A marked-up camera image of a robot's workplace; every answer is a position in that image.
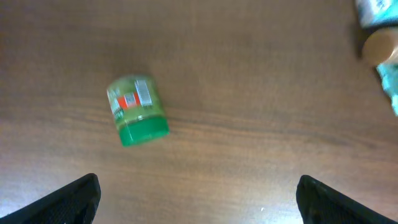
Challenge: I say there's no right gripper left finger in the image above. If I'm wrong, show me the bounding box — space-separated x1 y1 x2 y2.
1 173 101 224

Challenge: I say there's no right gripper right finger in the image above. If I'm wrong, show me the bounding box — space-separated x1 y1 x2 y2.
296 175 397 224

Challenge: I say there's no light green item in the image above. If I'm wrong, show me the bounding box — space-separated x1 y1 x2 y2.
106 74 169 147

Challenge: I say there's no mint green wipes pouch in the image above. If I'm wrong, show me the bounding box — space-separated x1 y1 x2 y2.
376 64 398 116

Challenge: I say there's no white floral cream tube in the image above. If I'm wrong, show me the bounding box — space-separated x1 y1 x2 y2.
362 27 397 66

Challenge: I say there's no small teal tissue pack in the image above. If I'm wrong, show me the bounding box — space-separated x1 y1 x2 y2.
355 0 397 28

